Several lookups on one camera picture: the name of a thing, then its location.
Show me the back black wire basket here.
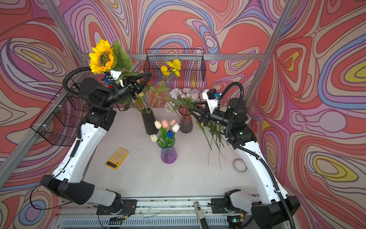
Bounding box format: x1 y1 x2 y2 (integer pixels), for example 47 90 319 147
144 48 206 82

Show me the black wire basket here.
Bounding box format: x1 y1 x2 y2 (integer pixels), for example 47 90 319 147
30 88 88 147
144 48 206 82

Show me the yellow carnation stem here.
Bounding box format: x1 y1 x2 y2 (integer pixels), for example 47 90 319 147
207 137 213 165
208 123 226 159
215 135 222 171

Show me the purple glass tulip vase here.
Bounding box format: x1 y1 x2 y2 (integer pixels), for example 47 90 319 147
157 138 177 164

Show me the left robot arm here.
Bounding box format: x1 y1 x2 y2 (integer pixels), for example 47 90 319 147
40 67 152 215

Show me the mixed rose bouquet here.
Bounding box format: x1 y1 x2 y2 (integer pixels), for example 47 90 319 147
118 59 181 113

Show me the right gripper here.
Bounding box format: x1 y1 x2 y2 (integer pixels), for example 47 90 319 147
188 101 233 128

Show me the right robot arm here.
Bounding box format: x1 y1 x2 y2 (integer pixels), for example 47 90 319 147
189 82 300 229

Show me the sunflower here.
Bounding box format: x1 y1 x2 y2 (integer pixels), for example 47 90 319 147
89 39 139 81

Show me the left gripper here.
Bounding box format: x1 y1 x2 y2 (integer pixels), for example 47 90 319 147
100 75 150 112

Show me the yellow calculator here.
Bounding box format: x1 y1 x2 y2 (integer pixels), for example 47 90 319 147
105 148 129 170

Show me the blue tulip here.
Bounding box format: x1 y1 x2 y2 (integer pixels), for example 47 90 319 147
166 130 174 139

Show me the left black wire basket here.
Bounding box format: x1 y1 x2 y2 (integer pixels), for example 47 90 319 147
30 88 88 147

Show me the tool on front rail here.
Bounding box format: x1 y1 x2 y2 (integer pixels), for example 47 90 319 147
193 201 209 229

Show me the red grey glass vase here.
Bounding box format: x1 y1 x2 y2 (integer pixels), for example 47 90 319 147
178 106 193 134

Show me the white tape roll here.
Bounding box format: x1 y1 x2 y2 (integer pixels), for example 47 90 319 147
232 158 248 174

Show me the tulip bunch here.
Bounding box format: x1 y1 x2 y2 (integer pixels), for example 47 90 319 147
150 120 180 143

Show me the black vase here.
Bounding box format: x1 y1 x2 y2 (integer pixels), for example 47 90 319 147
142 108 158 135

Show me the yellow and lilac bouquet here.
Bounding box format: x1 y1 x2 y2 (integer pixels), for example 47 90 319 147
164 88 202 115

